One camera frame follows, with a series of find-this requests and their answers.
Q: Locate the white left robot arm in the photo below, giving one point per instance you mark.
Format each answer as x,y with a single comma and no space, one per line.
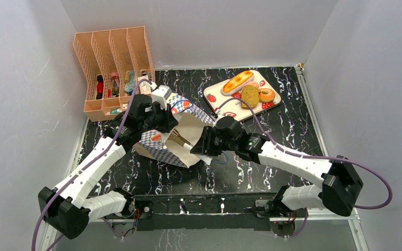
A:
66,207

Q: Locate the pink capped bottle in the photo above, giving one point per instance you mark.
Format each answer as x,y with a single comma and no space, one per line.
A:
114,78

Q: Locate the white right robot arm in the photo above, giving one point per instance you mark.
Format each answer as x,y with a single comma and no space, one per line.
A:
334,183

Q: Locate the pink frosted fake donut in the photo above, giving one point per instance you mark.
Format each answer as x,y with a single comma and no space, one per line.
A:
254,84

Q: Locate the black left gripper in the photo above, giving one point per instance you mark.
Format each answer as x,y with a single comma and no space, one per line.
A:
169,121

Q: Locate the brown fake bread slice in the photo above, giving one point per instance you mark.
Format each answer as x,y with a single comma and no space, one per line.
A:
250,95

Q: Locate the blue item in rack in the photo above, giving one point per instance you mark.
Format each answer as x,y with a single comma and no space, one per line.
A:
130,82

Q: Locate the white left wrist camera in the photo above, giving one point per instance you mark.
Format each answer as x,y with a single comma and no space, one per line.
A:
160,95

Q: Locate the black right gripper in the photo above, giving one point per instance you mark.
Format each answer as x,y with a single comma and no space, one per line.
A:
200,143

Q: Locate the brown fake donut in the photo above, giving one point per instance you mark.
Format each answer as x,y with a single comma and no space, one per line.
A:
266,95

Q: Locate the checkered brown paper bag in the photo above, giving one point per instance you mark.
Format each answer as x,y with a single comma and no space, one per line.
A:
175,148

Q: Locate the small tube in rack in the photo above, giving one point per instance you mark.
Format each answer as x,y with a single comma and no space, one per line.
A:
116,111

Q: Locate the long glazed fake bread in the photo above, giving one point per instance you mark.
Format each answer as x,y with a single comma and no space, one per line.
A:
237,83

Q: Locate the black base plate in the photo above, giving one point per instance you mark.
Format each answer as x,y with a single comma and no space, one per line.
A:
210,211

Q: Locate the black red bottle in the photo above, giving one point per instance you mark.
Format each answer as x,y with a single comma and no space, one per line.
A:
99,87

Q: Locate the white card in rack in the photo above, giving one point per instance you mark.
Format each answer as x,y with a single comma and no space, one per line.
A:
144,86

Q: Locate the metal tongs white handles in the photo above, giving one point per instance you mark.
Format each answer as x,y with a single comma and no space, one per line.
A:
178,139

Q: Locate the pink file organizer rack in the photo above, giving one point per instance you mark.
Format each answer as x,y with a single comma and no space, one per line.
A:
106,51

